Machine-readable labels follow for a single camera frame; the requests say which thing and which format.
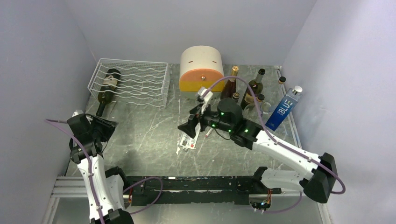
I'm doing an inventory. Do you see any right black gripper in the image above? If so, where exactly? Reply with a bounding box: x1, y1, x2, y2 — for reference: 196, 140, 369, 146
177, 100, 233, 138

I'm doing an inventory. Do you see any clear open-neck bottle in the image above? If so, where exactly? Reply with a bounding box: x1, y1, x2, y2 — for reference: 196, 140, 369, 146
108, 101, 118, 118

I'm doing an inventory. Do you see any clear bottle black-gold label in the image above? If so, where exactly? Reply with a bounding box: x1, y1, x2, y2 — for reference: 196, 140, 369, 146
231, 92, 240, 104

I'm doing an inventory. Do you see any dark red wine bottle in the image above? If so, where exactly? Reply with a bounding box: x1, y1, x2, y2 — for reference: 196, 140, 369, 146
220, 66, 239, 99

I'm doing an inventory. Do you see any clear bottle cream label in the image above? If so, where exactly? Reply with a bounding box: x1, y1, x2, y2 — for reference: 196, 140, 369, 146
245, 94, 265, 117

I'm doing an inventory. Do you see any dark green wine bottle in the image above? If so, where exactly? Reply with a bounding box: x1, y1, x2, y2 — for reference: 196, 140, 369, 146
240, 68, 266, 110

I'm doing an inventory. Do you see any clear glass bottle black cap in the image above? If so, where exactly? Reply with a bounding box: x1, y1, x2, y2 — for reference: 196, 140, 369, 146
261, 76, 286, 114

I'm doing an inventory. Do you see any blue clear square bottle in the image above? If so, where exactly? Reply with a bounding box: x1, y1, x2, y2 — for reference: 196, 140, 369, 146
265, 85, 303, 131

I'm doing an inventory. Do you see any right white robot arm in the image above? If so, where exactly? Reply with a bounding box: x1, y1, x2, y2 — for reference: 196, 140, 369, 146
178, 98, 338, 203

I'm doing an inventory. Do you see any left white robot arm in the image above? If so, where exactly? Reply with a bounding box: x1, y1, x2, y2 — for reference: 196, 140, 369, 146
67, 113, 133, 224

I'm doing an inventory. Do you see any dark green lower-rack bottle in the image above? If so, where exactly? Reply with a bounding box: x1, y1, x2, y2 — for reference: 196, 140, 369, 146
96, 69, 121, 117

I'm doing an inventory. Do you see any ruler set plastic package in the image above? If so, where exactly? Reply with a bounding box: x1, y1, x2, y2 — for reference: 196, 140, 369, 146
178, 133, 198, 150

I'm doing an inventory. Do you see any white pink-tipped marker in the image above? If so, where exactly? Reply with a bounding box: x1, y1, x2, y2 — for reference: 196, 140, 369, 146
205, 128, 213, 138

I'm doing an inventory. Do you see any cream drawer cabinet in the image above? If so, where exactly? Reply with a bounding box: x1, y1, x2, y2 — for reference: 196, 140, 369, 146
179, 45, 224, 100

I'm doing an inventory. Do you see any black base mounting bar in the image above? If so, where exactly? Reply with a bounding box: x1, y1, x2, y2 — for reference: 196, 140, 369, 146
123, 176, 282, 206

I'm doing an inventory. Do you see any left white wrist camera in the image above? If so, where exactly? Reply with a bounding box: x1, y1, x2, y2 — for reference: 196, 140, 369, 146
72, 110, 84, 117

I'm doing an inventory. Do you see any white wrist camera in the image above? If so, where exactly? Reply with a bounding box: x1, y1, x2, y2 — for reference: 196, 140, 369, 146
197, 86, 213, 114
72, 110, 84, 117

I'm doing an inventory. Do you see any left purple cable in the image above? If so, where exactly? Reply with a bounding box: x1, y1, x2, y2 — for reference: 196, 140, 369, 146
44, 119, 164, 224

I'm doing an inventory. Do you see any purple cable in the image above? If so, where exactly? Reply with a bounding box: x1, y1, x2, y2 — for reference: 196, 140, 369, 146
201, 76, 347, 215
44, 119, 164, 224

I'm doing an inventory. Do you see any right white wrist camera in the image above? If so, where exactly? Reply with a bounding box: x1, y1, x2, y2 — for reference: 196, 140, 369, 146
197, 86, 213, 114

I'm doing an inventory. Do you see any white wire wine rack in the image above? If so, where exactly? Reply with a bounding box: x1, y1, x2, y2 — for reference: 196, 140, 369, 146
87, 58, 170, 108

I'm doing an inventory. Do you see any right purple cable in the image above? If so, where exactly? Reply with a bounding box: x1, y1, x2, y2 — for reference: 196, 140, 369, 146
201, 76, 347, 215

